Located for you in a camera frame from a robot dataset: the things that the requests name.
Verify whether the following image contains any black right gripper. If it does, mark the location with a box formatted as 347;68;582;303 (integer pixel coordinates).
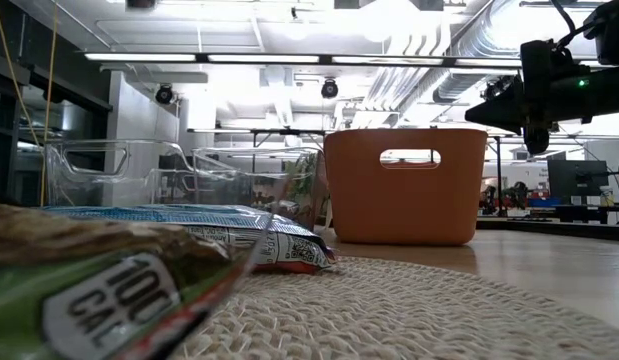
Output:
464;39;598;156

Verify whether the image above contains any blue granola bar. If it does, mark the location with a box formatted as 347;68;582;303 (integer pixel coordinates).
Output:
41;203;336;275

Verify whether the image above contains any black monitor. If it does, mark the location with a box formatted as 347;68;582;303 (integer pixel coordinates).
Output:
547;159;610;197

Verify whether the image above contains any orange plastic bin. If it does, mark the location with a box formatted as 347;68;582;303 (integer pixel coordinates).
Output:
322;128;489;247

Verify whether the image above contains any small green plant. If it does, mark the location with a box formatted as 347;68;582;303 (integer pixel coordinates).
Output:
287;152;321;201

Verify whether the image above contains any round woven mat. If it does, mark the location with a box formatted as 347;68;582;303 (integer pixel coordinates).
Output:
168;255;619;360

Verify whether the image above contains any long strip light bar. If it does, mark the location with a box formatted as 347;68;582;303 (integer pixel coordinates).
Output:
83;51;523;70

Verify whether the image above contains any clear plastic bin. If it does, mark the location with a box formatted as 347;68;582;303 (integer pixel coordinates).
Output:
44;138;240;209
191;146;330;231

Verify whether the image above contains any silver ceiling duct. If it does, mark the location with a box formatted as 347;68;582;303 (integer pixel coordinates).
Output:
358;0;523;126

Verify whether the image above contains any black aluminium table frame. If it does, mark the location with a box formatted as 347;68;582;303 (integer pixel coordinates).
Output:
476;215;619;244

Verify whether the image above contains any yellow hanging cable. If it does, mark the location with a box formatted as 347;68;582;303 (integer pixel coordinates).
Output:
38;0;59;207
0;0;41;151

